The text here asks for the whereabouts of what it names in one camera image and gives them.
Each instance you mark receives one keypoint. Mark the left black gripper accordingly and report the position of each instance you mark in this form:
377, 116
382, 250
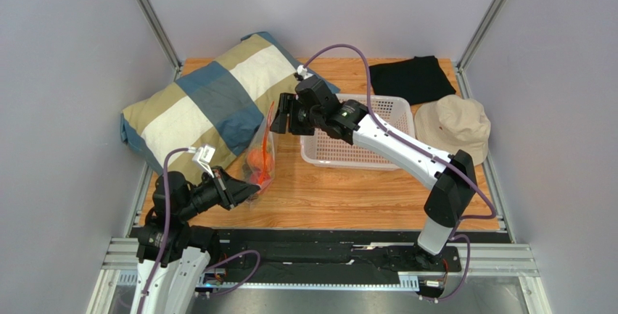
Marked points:
231, 191

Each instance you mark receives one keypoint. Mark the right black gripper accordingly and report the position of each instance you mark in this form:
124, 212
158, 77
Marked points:
288, 114

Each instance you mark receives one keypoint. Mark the striped blue beige pillow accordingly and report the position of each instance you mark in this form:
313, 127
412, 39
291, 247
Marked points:
221, 104

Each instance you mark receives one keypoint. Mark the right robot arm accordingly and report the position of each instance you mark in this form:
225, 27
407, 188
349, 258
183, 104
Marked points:
450, 178

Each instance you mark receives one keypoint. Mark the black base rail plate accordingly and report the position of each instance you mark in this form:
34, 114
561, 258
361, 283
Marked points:
328, 258

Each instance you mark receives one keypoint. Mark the black folded cloth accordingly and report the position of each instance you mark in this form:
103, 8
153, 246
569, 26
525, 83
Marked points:
418, 80

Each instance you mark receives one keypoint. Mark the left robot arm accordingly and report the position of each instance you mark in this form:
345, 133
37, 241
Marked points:
172, 254

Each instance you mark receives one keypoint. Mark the beige bucket hat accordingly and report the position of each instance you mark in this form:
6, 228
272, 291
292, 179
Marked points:
453, 123

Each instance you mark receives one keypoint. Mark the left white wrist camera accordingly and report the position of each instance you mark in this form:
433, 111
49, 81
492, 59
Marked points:
202, 158

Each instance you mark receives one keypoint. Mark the clear zip top bag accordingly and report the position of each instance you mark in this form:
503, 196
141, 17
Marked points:
266, 141

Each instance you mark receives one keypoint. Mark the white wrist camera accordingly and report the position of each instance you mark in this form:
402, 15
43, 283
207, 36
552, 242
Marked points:
202, 158
302, 73

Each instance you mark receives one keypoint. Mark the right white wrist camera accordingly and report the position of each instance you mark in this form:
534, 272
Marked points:
302, 73

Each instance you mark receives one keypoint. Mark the white plastic perforated basket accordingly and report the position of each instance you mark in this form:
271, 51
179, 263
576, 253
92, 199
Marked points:
370, 153

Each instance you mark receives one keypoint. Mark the orange fake pumpkin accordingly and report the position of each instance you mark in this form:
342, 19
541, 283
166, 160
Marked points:
260, 166

